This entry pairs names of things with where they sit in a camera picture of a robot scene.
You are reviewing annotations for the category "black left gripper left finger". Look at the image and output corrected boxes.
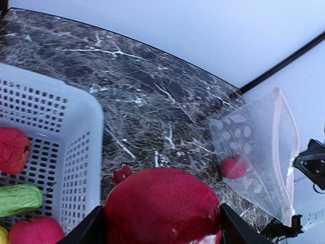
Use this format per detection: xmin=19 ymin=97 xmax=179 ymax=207
xmin=58 ymin=206 xmax=104 ymax=244

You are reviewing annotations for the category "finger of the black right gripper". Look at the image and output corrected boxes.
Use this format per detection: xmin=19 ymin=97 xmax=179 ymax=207
xmin=293 ymin=139 xmax=324 ymax=191

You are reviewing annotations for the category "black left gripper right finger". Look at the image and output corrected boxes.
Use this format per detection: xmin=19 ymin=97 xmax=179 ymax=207
xmin=220 ymin=203 xmax=273 ymax=244

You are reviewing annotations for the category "red toy tomato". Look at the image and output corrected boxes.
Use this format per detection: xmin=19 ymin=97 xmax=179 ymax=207
xmin=9 ymin=217 xmax=65 ymax=244

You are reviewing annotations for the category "clear zip top bag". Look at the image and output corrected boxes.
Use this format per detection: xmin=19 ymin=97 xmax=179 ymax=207
xmin=209 ymin=88 xmax=300 ymax=227

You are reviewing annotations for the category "red toy apple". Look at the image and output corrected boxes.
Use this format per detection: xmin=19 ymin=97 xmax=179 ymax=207
xmin=219 ymin=155 xmax=247 ymax=180

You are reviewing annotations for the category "red toy fruit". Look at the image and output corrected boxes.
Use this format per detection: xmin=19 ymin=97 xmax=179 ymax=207
xmin=103 ymin=166 xmax=222 ymax=243
xmin=1 ymin=127 xmax=31 ymax=174

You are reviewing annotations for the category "white plastic basket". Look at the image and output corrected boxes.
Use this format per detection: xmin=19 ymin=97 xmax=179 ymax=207
xmin=1 ymin=64 xmax=104 ymax=233

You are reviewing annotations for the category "red toy fruit front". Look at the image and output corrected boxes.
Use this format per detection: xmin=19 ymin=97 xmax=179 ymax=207
xmin=1 ymin=127 xmax=31 ymax=174

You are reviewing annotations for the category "green toy cucumber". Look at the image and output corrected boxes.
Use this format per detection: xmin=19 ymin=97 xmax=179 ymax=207
xmin=1 ymin=184 xmax=43 ymax=218

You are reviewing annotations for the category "yellow toy lemon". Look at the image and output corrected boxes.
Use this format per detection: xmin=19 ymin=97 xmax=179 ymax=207
xmin=0 ymin=226 xmax=9 ymax=244

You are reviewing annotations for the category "black right frame post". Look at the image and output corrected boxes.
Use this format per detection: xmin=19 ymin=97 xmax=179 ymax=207
xmin=240 ymin=32 xmax=324 ymax=95

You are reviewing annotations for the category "black frame post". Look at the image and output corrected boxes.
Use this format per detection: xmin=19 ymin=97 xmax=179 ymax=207
xmin=240 ymin=32 xmax=324 ymax=95
xmin=0 ymin=0 xmax=8 ymax=16

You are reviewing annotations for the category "black left frame post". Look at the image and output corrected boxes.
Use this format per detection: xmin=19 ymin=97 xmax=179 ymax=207
xmin=0 ymin=0 xmax=8 ymax=16

